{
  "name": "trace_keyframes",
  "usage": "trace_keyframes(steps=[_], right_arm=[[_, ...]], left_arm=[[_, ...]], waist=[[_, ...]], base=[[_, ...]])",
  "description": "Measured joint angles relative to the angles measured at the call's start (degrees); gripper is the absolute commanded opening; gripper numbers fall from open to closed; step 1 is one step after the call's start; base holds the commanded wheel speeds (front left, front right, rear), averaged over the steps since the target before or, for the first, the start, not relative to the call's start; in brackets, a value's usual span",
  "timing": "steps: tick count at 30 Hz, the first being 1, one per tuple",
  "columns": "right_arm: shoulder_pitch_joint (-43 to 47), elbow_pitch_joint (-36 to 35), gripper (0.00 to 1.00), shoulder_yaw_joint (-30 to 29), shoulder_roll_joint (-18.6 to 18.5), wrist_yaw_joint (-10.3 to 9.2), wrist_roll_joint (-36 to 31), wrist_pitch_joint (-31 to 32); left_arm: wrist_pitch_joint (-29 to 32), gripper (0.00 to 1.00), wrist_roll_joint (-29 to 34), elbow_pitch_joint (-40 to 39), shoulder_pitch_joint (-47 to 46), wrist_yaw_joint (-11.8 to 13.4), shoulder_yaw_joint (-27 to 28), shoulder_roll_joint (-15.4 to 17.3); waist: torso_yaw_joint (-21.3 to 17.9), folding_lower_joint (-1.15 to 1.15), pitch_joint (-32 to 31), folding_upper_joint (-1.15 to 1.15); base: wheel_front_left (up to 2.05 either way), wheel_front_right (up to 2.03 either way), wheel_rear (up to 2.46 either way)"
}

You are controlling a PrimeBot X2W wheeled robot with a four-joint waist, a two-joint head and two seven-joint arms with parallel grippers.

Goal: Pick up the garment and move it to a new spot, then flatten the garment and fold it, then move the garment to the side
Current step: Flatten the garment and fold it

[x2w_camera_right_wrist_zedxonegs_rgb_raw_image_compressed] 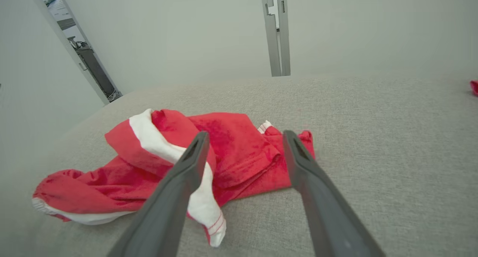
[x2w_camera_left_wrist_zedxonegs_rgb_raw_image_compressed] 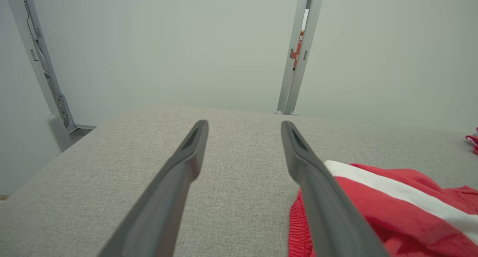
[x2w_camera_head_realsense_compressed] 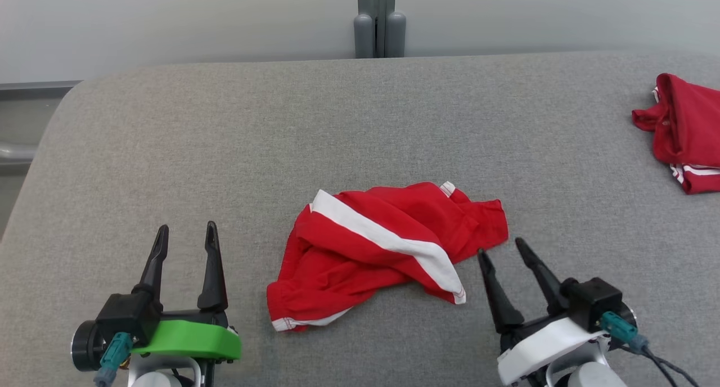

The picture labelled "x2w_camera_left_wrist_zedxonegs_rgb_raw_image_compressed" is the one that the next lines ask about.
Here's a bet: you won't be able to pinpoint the red white basketball jersey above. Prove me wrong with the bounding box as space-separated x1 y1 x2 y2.
465 127 478 155

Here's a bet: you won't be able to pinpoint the grey slanted partition post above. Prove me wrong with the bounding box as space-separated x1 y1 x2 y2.
4 0 97 153

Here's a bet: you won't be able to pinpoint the thin black wall cable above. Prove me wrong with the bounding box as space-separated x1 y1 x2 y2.
19 0 51 78

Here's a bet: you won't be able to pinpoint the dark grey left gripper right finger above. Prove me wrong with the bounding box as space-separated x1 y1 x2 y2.
281 121 389 257

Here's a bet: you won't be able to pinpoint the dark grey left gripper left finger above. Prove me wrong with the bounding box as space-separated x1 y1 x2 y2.
98 120 209 257

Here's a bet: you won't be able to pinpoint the orange sign behind post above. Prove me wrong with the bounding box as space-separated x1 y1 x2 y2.
293 31 304 71

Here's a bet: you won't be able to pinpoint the grey double partition post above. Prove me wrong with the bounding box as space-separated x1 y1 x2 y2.
276 0 325 116

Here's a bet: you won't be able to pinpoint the red white sports shorts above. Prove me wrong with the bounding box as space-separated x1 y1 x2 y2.
288 160 478 257

